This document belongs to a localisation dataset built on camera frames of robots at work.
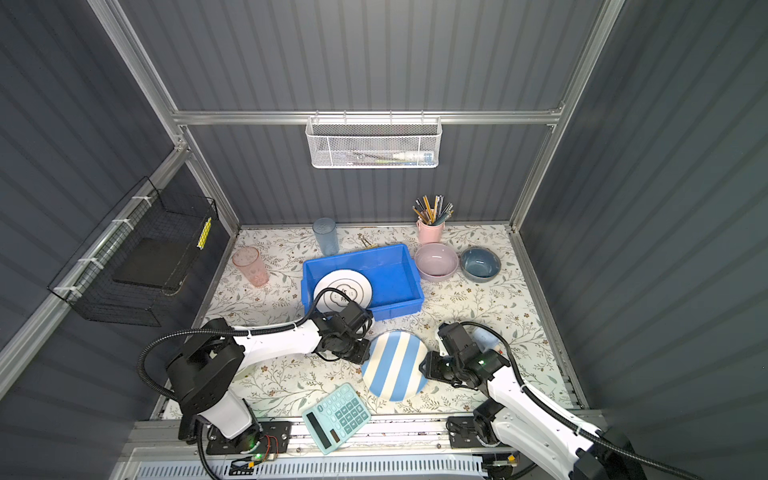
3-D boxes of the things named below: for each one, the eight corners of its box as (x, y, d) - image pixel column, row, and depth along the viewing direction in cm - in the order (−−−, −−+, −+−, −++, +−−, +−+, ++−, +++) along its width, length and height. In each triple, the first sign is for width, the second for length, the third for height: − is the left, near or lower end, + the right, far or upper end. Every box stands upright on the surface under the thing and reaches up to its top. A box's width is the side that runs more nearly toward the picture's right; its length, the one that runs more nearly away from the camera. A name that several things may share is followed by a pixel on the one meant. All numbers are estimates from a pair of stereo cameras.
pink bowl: (416, 286, 104) (417, 276, 99) (413, 253, 114) (414, 242, 109) (458, 286, 104) (462, 275, 99) (453, 253, 114) (455, 242, 109)
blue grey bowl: (462, 286, 104) (465, 276, 99) (457, 257, 113) (460, 246, 108) (500, 286, 104) (505, 275, 99) (492, 257, 113) (496, 246, 108)
